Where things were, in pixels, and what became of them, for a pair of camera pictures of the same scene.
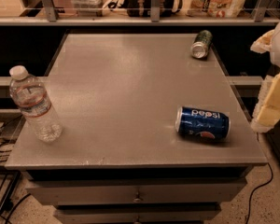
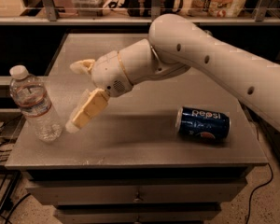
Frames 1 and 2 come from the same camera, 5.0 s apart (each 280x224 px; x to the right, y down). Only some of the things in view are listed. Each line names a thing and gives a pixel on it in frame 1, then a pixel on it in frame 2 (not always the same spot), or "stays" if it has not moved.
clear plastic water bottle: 31,95 stays
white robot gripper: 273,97 -> 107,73
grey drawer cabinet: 120,159 stays
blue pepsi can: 203,124 stays
